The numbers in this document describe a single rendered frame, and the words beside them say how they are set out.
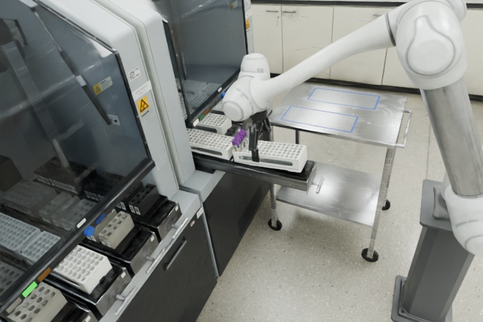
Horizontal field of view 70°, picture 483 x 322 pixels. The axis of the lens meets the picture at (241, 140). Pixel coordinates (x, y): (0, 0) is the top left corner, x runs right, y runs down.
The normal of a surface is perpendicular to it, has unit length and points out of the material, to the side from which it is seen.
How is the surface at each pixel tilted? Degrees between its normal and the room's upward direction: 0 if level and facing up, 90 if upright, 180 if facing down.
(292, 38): 90
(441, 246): 90
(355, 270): 0
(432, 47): 85
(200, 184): 0
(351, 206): 0
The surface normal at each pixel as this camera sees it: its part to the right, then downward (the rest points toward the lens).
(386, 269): -0.10, -0.81
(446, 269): -0.43, 0.56
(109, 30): 0.36, -0.62
